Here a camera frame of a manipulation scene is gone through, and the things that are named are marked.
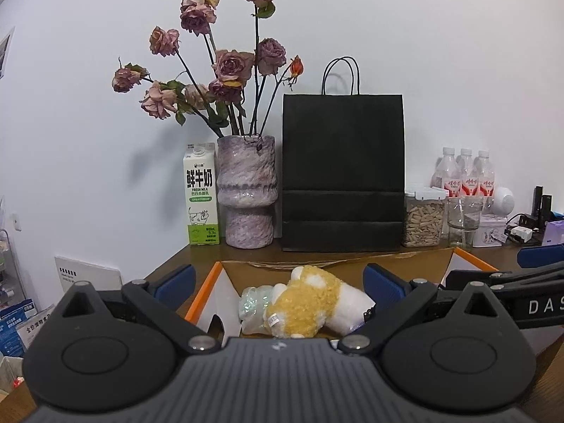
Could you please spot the clear drinking glass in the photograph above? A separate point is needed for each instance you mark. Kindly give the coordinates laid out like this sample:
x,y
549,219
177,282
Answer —
x,y
465,224

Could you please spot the black upright device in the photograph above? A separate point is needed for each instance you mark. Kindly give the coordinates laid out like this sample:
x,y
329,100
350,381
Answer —
x,y
543,202

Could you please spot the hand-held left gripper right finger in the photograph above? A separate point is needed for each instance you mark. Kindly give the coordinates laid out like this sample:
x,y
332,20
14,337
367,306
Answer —
x,y
383,284

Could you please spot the purple tissue pack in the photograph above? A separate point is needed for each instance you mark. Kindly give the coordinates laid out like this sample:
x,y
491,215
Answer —
x,y
555,232

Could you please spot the wooden desktop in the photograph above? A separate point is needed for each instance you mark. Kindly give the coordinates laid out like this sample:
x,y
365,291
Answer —
x,y
198,253

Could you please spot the white wall outlet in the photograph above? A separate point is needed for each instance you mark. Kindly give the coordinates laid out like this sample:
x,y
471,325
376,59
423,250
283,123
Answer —
x,y
16,222

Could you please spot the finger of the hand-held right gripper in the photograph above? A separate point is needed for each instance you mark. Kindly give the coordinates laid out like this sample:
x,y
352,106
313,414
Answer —
x,y
528,278
539,255

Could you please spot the dried pink roses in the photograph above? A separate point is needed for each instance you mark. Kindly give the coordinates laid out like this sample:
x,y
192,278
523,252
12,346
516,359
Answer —
x,y
231,64

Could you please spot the white power adapter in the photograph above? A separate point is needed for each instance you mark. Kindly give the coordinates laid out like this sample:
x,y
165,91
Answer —
x,y
521,233

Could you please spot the green and white milk carton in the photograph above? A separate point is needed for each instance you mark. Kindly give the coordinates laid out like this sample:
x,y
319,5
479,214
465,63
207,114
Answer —
x,y
200,194

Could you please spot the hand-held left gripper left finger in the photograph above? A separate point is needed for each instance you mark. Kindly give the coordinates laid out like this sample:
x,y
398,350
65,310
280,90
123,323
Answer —
x,y
176,280

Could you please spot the clear water bottle red label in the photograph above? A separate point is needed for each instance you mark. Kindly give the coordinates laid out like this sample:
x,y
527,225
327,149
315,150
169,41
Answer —
x,y
467,172
445,172
484,174

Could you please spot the red cardboard box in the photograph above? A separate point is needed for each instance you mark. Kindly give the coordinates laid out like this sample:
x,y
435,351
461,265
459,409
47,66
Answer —
x,y
409,260

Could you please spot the blue printed carton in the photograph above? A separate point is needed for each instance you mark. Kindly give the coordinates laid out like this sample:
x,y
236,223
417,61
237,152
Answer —
x,y
22,326

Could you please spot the yellow and white plush toy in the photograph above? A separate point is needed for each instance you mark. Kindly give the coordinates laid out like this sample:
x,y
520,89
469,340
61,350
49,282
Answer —
x,y
308,304

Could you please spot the white tin box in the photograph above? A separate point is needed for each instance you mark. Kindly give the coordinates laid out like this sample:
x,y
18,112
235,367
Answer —
x,y
491,231

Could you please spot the purple marbled vase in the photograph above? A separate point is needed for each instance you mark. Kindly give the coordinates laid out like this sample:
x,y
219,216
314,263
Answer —
x,y
246,185

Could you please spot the white flat panel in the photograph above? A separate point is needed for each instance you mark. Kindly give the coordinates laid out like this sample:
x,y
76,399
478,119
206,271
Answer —
x,y
88,273

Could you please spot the clear container of pellets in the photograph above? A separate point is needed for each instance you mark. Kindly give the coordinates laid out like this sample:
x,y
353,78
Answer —
x,y
423,224

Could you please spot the wall poster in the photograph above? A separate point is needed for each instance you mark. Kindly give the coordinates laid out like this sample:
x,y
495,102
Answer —
x,y
5,55

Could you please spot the black paper bag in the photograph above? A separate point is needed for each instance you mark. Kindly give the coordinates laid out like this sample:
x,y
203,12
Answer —
x,y
343,163

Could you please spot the iridescent plastic bag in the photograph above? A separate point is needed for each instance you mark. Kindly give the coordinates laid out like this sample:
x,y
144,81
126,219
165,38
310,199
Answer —
x,y
253,308

